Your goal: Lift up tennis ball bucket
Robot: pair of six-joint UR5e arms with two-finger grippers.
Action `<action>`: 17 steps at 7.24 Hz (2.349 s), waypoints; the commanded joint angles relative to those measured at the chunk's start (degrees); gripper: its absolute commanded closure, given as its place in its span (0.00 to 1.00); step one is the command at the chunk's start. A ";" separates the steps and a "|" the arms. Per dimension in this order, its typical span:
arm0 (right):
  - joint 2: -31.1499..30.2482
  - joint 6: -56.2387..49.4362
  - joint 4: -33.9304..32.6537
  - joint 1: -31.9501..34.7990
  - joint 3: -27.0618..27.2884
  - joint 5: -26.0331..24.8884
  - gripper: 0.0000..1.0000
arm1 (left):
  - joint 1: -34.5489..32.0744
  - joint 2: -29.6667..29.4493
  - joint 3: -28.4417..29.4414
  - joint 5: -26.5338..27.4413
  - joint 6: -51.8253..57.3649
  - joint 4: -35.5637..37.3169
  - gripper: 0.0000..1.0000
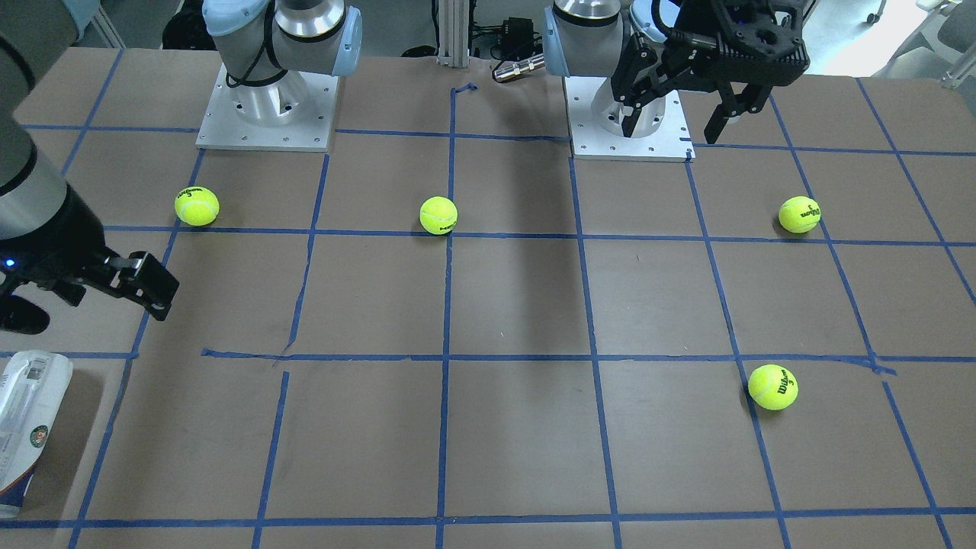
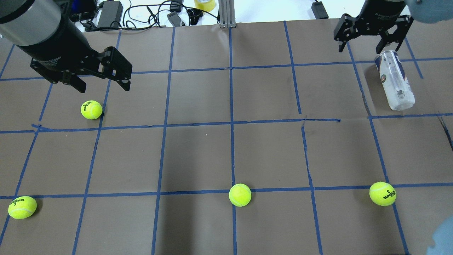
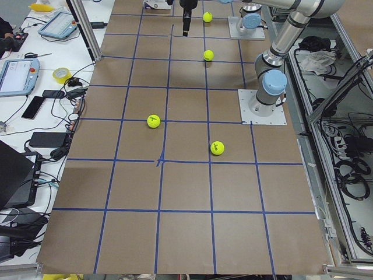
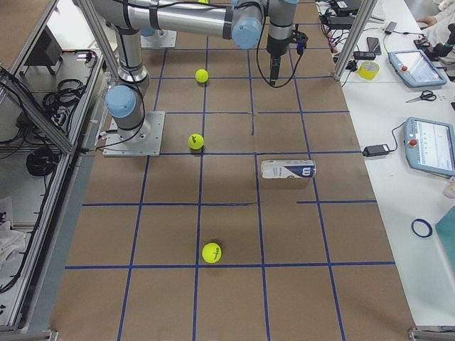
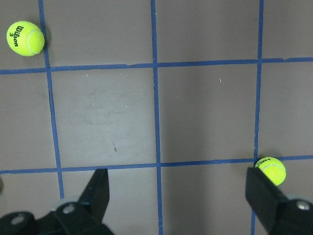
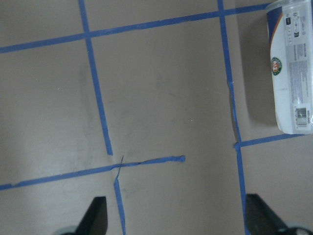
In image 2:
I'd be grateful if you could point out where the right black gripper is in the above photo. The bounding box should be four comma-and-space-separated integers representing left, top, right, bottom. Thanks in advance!
333, 0, 414, 54

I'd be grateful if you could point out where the black power adapter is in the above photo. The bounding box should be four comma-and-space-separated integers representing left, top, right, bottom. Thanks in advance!
97, 0, 123, 28

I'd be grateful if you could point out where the small black power brick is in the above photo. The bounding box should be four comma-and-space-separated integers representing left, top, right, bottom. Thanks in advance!
311, 0, 329, 19

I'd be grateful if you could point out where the clear tennis ball can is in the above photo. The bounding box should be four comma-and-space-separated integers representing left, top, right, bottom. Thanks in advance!
375, 50, 415, 111

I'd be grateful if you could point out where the tennis ball near left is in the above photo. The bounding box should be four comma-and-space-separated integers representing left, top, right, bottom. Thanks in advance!
80, 100, 103, 120

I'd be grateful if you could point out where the yellow tape roll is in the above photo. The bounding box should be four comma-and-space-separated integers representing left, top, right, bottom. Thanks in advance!
194, 0, 216, 12

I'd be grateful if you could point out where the aluminium frame post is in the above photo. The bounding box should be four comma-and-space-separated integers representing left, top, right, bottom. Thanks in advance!
218, 0, 236, 28

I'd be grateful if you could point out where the tennis ball right side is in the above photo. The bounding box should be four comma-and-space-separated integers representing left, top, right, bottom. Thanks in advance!
369, 181, 397, 206

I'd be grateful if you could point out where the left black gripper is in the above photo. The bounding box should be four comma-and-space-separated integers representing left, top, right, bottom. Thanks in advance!
16, 16, 133, 93

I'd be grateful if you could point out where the tennis ball base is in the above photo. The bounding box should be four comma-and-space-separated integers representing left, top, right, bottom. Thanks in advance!
8, 196, 38, 220

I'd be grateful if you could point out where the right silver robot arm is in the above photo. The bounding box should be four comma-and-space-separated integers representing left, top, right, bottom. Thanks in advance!
333, 0, 453, 54

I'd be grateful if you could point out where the tennis ball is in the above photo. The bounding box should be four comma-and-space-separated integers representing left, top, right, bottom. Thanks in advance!
369, 181, 397, 206
80, 100, 103, 120
229, 183, 251, 207

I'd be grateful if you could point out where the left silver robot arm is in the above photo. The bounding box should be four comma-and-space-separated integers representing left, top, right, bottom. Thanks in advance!
0, 0, 133, 93

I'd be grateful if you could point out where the tennis ball centre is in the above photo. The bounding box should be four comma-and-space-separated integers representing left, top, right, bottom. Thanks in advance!
229, 183, 251, 207

